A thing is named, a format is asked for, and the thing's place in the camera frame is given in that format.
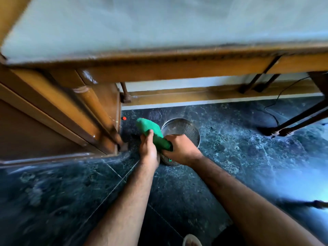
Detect person's right hand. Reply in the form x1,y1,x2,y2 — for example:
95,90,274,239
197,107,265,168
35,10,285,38
162,135,203,167

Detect person's left hand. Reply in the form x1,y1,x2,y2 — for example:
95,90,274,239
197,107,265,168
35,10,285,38
139,129,161,172

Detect green cleaning cloth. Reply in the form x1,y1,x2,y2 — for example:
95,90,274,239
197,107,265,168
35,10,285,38
136,118,174,152

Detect perforated steel bin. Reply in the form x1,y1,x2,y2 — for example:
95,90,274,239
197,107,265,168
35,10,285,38
160,118,201,167

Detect person's left forearm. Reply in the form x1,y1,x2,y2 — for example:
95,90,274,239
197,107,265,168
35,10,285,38
83,161,161,246

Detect person's right forearm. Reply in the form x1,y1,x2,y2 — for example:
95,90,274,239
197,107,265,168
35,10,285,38
191,156,319,246

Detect rusty metal rod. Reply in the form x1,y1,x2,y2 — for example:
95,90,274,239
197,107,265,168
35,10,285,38
119,82,132,104

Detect wooden skirting board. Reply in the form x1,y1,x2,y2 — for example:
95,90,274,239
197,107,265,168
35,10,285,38
128,80,324,107

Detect wooden table with glass top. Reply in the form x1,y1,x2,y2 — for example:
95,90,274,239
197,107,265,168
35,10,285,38
0,0,328,155

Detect white slipper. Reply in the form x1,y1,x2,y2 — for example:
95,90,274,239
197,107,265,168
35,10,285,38
182,234,203,246

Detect brown wooden cabinet panel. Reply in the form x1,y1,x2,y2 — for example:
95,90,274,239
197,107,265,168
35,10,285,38
0,66,128,167

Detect dark wooden chair legs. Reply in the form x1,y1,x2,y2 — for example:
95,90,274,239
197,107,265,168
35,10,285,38
257,72,328,139

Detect black cable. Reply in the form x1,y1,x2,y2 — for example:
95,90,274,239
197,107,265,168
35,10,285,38
263,76,311,126

